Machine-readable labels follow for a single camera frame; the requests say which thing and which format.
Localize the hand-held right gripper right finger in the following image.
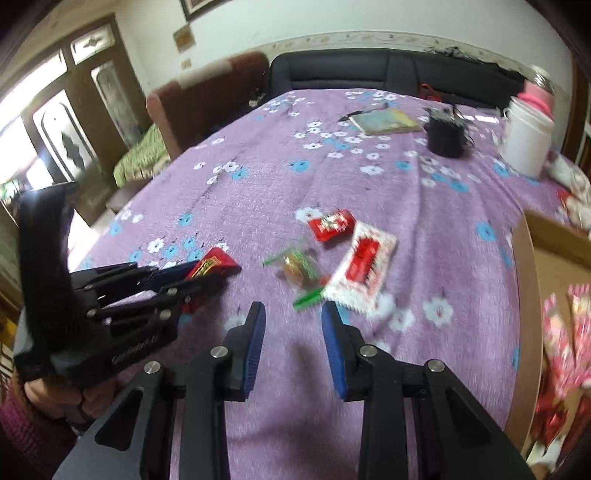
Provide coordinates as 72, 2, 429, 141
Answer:
321, 301, 536, 480

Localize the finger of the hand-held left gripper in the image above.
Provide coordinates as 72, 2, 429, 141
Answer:
90, 277, 227, 324
69, 261, 201, 305

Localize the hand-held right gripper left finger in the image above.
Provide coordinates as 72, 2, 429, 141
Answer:
58, 301, 267, 480

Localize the red packet yellow label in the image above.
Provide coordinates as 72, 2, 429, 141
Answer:
180, 247, 242, 315

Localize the white red snack packet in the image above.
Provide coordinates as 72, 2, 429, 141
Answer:
323, 222, 399, 317

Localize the green-wrapped clear snack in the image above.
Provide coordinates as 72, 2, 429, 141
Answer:
262, 247, 331, 311

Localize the pink snack packet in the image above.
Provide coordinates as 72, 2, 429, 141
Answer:
567, 282, 591, 388
541, 293, 583, 398

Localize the brown cardboard box tray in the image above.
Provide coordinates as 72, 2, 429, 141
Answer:
508, 209, 591, 462

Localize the person's left forearm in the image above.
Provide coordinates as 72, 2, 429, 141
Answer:
0, 371, 81, 480

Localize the person's left hand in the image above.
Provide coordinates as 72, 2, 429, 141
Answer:
23, 374, 121, 421

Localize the green patterned cushion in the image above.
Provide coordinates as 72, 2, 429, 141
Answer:
113, 124, 171, 188

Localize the red candy packet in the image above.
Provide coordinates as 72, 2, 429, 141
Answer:
308, 209, 356, 243

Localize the purple floral tablecloth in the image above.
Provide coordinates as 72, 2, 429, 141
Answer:
69, 88, 591, 480

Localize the wooden door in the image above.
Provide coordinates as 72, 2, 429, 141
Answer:
0, 14, 153, 227

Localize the brown armchair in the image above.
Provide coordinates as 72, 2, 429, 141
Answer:
147, 52, 271, 160

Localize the green cover notebook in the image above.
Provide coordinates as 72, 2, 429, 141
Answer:
348, 108, 423, 137

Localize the black round container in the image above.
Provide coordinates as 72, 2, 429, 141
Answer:
424, 105, 467, 158

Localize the black leather sofa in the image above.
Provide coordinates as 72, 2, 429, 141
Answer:
269, 50, 527, 112

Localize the white plastic jar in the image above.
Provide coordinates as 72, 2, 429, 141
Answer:
500, 96, 555, 180

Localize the white cloth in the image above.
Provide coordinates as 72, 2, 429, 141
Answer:
549, 152, 591, 217

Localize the pink thermos bottle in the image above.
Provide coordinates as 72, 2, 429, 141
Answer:
516, 65, 555, 116

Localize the wooden cabinet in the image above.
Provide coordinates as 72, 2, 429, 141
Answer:
570, 46, 591, 162

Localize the small wall plaque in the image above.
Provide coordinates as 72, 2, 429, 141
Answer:
173, 24, 195, 51

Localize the framed wall picture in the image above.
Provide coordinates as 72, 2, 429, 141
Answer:
179, 0, 236, 21

